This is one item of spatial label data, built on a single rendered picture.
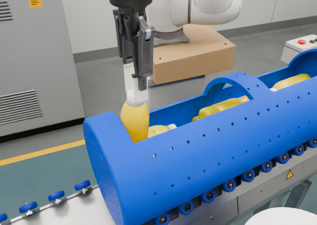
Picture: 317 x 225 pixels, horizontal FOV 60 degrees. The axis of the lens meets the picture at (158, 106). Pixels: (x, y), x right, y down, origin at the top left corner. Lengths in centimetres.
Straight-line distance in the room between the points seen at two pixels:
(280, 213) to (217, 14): 80
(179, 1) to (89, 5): 233
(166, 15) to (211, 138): 71
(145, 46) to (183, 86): 87
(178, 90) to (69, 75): 118
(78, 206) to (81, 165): 140
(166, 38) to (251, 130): 70
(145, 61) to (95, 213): 49
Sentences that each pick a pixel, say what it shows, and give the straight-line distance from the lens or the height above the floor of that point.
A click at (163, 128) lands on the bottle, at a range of 76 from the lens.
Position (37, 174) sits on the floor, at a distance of 230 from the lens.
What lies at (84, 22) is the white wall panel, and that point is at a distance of 351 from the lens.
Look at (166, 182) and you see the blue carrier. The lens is 61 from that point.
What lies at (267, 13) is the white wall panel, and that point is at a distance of 473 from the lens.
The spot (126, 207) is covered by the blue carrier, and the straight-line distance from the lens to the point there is 59.
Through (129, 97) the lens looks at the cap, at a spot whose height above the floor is 129.
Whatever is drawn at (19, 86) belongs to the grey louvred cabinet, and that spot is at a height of 52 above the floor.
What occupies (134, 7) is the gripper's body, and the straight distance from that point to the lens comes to 48.
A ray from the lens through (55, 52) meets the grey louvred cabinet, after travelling 222.
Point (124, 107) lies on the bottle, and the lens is 60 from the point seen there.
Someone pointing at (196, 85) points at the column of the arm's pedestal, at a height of 90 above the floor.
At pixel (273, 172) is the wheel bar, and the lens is 99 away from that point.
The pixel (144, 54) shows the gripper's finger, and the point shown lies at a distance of 49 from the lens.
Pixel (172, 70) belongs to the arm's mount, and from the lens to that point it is 118.
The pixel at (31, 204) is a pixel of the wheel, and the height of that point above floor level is 98.
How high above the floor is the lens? 162
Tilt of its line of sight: 36 degrees down
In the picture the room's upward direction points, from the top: straight up
